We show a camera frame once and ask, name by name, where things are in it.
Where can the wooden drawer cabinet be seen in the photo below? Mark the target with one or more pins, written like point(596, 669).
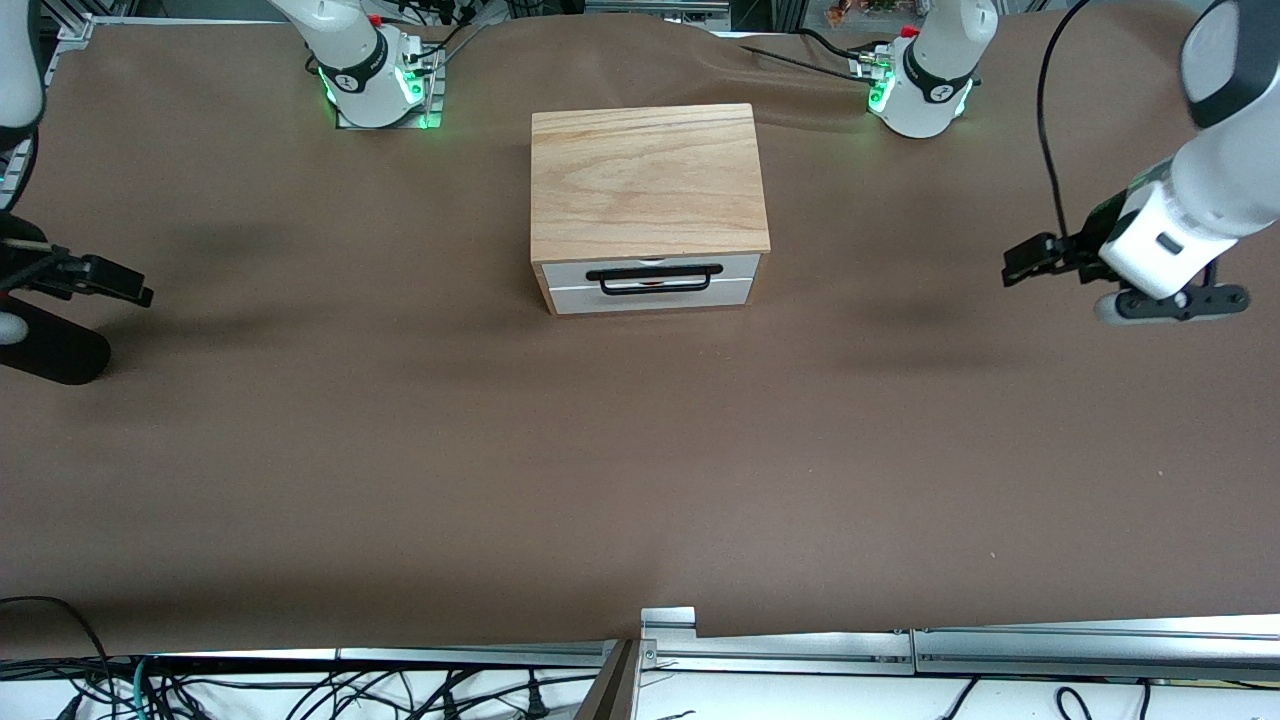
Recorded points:
point(645, 180)

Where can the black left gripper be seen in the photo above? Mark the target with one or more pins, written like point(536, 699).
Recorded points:
point(1083, 246)

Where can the aluminium rail with bracket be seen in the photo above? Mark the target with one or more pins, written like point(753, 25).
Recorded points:
point(780, 655)

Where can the long aluminium frame rail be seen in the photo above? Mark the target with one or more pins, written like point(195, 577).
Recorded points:
point(480, 655)

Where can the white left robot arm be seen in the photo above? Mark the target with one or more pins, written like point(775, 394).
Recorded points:
point(1230, 180)

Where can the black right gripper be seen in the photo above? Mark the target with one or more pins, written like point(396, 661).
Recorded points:
point(22, 267)

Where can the grey diagonal frame bar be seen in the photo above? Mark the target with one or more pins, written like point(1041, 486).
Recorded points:
point(612, 690)

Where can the black cylinder vase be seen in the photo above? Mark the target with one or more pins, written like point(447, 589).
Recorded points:
point(55, 355)

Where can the wide aluminium frame rail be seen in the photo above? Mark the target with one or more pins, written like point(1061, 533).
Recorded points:
point(1100, 650)

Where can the aluminium base mounting plate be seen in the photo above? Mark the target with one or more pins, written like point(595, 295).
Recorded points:
point(433, 95)

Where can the brown table cover sheet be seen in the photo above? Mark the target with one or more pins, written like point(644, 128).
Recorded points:
point(640, 450)

